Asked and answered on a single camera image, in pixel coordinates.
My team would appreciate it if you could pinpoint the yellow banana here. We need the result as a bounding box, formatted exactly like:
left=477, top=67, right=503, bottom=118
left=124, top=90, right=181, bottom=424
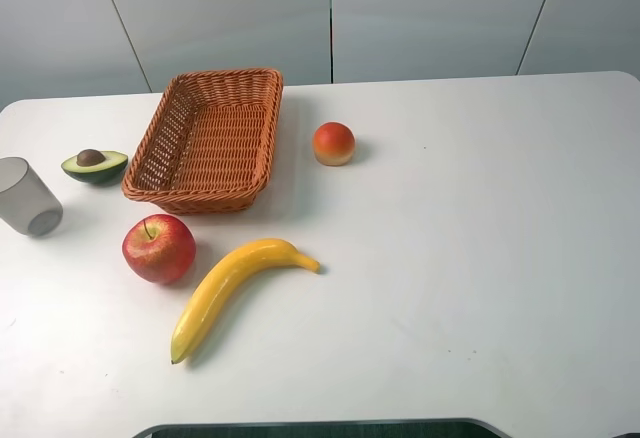
left=170, top=238, right=320, bottom=364

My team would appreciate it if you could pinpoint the orange wicker basket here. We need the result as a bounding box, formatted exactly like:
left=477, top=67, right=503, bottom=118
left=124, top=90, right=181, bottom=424
left=121, top=68, right=283, bottom=215

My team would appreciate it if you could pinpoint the orange round bread bun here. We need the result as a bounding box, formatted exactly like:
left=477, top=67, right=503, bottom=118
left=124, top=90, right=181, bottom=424
left=312, top=122, right=356, bottom=166

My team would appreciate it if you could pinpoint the red apple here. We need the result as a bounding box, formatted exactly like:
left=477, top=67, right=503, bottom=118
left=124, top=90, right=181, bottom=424
left=121, top=214, right=196, bottom=285

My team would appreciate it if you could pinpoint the halved avocado with pit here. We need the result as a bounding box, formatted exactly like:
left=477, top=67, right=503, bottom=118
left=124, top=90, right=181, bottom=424
left=61, top=149, right=128, bottom=185

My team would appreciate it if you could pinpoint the grey translucent plastic cup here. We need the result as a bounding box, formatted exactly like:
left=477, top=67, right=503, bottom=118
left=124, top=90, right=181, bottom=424
left=1, top=157, right=63, bottom=237

